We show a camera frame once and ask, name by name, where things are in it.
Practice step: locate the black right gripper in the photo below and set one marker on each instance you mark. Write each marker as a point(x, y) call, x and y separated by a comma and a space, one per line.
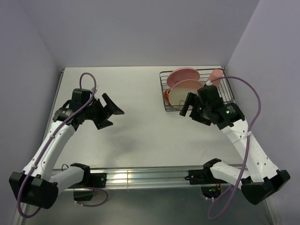
point(193, 100)

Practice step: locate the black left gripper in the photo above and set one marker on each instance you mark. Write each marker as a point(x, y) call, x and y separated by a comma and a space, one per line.
point(102, 121)

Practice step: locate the cream and pink floral plate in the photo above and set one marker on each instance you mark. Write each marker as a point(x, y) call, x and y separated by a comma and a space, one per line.
point(179, 92)

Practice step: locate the orange and black teacup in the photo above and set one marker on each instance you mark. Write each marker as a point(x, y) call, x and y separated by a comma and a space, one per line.
point(166, 94)

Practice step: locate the pink plastic cup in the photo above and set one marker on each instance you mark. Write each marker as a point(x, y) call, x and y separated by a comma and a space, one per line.
point(213, 78)

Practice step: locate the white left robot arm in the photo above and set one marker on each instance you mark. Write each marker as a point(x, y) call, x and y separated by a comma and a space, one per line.
point(35, 184)

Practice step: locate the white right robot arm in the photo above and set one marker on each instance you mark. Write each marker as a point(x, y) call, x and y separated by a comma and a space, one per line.
point(262, 177)

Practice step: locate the aluminium table rail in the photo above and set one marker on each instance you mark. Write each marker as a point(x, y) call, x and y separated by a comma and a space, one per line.
point(146, 177)

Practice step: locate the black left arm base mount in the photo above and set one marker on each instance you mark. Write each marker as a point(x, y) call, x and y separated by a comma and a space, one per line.
point(96, 180)

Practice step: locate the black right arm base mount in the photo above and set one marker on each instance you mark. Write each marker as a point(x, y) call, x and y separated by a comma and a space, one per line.
point(210, 187)

